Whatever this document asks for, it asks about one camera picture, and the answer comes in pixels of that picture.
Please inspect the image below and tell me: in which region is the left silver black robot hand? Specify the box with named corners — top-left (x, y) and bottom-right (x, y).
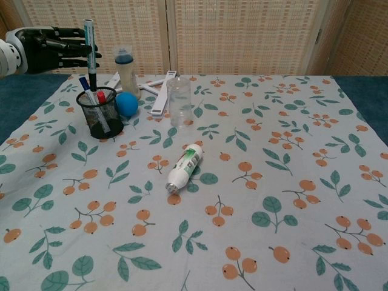
top-left (5, 26), bottom-right (102, 75)

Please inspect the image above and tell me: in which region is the black capped green label marker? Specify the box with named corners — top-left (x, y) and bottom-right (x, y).
top-left (82, 18), bottom-right (99, 92)

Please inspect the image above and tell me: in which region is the blue capped marker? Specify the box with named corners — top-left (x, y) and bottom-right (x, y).
top-left (78, 76), bottom-right (111, 135)

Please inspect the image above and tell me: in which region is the black mesh pen holder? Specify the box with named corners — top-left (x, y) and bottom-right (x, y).
top-left (75, 87), bottom-right (125, 141)

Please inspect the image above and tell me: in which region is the milky bottle with blue cap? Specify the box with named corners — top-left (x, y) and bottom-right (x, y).
top-left (113, 46), bottom-right (142, 101)

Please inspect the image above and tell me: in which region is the blue ball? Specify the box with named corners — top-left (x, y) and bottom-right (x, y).
top-left (115, 92), bottom-right (139, 118)

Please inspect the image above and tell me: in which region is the white folding laptop stand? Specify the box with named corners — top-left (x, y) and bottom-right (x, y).
top-left (105, 70), bottom-right (178, 118)

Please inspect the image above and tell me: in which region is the clear plastic cup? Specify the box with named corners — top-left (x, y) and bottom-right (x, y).
top-left (166, 76), bottom-right (193, 128)

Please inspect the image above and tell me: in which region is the white bottle with green label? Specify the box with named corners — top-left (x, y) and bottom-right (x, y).
top-left (165, 143), bottom-right (204, 194)

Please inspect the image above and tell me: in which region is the bamboo folding screen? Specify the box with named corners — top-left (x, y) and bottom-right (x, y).
top-left (0, 0), bottom-right (388, 77)

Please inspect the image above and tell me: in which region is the floral fruit print tablecloth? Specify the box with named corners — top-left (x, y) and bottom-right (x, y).
top-left (0, 73), bottom-right (388, 291)

